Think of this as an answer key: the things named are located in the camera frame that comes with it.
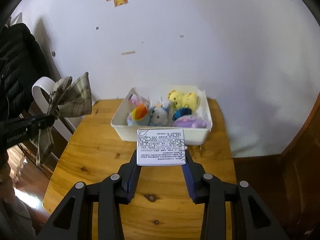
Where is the purple bunny plush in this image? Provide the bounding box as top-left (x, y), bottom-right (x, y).
top-left (172, 115), bottom-right (207, 128)

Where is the white plastic storage bin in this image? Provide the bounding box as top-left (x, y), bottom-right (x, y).
top-left (111, 85), bottom-right (213, 145)

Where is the blue floral drawstring pouch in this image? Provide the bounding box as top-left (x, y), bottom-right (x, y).
top-left (172, 107), bottom-right (192, 121)

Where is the black hanging jacket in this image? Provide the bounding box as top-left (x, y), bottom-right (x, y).
top-left (0, 23), bottom-right (50, 121)

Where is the white bear plush blue sweater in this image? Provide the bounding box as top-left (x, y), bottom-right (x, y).
top-left (149, 100), bottom-right (171, 127)

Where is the brown wooden door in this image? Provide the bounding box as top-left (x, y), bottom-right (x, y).
top-left (234, 100), bottom-right (320, 239)

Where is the yellow chick plush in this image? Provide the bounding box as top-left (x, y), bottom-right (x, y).
top-left (168, 90), bottom-right (198, 112)

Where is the grey plaid fabric bow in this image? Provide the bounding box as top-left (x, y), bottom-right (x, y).
top-left (31, 72), bottom-right (92, 166)

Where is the white text-printed box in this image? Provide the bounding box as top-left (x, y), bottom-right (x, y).
top-left (136, 128), bottom-right (186, 166)

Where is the blue rainbow pony plush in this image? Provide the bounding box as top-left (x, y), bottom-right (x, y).
top-left (126, 103), bottom-right (151, 126)

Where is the pink wet wipes pack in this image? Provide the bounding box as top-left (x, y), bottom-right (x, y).
top-left (129, 94), bottom-right (150, 108)

